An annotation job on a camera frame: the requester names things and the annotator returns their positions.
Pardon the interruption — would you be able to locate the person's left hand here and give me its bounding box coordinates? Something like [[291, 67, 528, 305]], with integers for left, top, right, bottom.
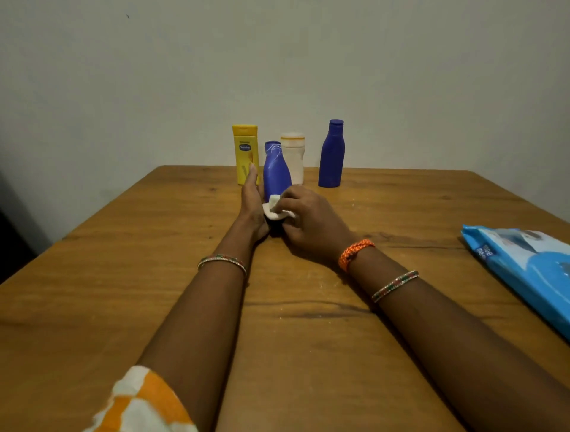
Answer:
[[238, 163, 271, 244]]

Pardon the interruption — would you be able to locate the person's right hand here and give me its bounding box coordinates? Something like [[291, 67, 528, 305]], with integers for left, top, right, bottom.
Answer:
[[270, 185, 358, 269]]

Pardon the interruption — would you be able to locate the white wet wipe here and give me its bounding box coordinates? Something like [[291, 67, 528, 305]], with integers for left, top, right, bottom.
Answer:
[[261, 194, 297, 221]]

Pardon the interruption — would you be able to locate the blue scribbled bottle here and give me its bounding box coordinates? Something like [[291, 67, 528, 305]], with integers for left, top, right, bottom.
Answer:
[[318, 119, 346, 189], [262, 140, 293, 237]]

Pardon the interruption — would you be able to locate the yellow bottle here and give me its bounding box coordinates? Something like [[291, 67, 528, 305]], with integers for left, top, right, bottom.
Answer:
[[232, 124, 261, 186]]

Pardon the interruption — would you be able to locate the white bottle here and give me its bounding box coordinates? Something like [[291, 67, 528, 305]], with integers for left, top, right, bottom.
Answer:
[[280, 132, 306, 186]]

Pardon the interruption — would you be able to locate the blue wet wipes pack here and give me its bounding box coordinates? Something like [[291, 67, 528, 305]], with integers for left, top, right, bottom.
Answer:
[[461, 224, 570, 342]]

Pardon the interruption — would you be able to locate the person's left forearm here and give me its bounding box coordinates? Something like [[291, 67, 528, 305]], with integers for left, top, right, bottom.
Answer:
[[135, 229, 259, 432]]

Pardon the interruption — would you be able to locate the person's right forearm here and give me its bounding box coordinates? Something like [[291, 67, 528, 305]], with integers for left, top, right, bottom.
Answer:
[[345, 247, 570, 432]]

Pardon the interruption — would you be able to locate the orange thread wristband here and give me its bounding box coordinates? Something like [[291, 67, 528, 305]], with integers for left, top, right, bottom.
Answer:
[[337, 239, 376, 273]]

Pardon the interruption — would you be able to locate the thin beaded bangle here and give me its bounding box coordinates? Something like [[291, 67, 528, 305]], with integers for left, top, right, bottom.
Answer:
[[197, 254, 248, 279], [370, 270, 420, 304]]

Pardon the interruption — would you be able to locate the wooden table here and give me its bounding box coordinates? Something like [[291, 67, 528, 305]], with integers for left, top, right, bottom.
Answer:
[[0, 165, 570, 432]]

